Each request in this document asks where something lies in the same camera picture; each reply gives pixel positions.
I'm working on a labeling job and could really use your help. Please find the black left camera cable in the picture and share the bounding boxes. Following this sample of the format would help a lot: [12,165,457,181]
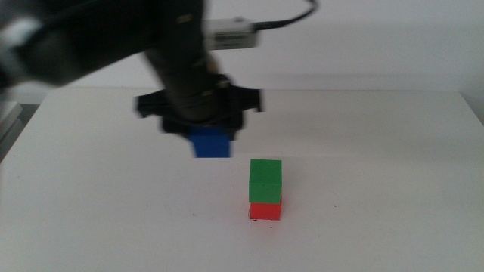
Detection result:
[252,0,319,30]

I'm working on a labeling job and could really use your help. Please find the blue cube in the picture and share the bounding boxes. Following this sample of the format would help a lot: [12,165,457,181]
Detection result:
[188,126,232,159]

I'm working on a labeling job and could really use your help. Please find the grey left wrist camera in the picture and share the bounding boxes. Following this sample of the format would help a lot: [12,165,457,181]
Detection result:
[203,17,262,51]

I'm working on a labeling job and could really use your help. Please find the red cube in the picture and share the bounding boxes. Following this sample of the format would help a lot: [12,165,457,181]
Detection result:
[249,202,283,221]

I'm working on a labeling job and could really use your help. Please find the green cube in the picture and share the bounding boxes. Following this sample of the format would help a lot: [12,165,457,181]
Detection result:
[248,158,284,205]

